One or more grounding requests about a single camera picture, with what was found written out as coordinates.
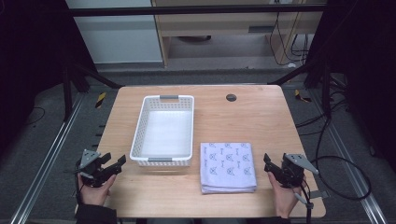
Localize black metal stand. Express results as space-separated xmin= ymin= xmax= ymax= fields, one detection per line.
xmin=60 ymin=60 xmax=124 ymax=123
xmin=267 ymin=51 xmax=332 ymax=119

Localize black metal frame bar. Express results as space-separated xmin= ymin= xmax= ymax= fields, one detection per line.
xmin=66 ymin=5 xmax=329 ymax=18

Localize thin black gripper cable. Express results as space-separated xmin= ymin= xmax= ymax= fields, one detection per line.
xmin=74 ymin=170 xmax=86 ymax=206

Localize folded lilac patterned cloth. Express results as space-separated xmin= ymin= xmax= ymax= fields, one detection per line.
xmin=199 ymin=142 xmax=259 ymax=195

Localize grey cable clip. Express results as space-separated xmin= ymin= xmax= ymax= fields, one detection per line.
xmin=293 ymin=189 xmax=331 ymax=210

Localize person's left hand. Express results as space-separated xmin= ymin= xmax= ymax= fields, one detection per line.
xmin=77 ymin=173 xmax=117 ymax=206

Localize light wooden desk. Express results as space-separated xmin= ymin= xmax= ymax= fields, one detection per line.
xmin=150 ymin=0 xmax=327 ymax=67

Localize black curtain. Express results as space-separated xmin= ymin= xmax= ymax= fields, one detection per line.
xmin=0 ymin=0 xmax=98 ymax=158
xmin=305 ymin=0 xmax=396 ymax=174

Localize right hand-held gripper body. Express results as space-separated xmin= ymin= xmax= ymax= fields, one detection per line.
xmin=276 ymin=152 xmax=320 ymax=189

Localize yellow black striped tape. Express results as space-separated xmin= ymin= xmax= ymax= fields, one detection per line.
xmin=293 ymin=89 xmax=313 ymax=104
xmin=94 ymin=91 xmax=107 ymax=109

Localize aluminium floor rail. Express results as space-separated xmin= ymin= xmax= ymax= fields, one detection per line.
xmin=8 ymin=92 xmax=86 ymax=224
xmin=309 ymin=89 xmax=389 ymax=224

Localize white plastic basket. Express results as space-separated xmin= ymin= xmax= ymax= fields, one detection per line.
xmin=129 ymin=94 xmax=195 ymax=168

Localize black looped floor cable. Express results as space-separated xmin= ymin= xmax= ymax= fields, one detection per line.
xmin=311 ymin=118 xmax=373 ymax=202

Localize white cabinet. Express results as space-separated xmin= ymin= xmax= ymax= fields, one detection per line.
xmin=64 ymin=0 xmax=163 ymax=65

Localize black cables under desk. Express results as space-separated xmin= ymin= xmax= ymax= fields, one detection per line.
xmin=268 ymin=11 xmax=310 ymax=67

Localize person's right hand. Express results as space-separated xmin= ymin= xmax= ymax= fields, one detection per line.
xmin=267 ymin=171 xmax=303 ymax=219

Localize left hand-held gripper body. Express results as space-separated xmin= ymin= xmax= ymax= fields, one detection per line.
xmin=74 ymin=148 xmax=108 ymax=188

